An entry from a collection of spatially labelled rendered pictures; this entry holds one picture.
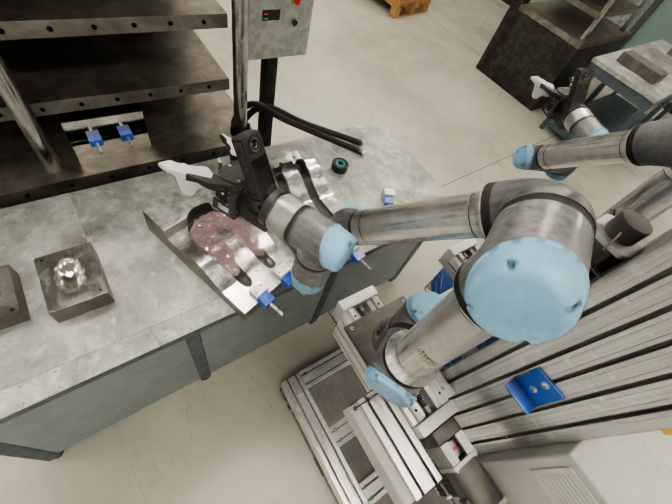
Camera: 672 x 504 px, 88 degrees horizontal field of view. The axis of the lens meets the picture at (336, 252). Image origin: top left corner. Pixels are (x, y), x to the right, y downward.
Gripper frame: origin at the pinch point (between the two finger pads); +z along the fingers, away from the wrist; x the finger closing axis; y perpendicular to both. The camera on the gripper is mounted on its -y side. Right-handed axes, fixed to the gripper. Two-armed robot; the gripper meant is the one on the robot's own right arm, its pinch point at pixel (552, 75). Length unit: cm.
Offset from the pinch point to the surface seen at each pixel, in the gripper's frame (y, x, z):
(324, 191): 47, -76, -8
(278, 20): 10, -92, 54
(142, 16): -2, -136, 25
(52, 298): 37, -159, -56
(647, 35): 147, 432, 375
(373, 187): 59, -51, 5
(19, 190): 42, -187, -9
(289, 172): 40, -91, -4
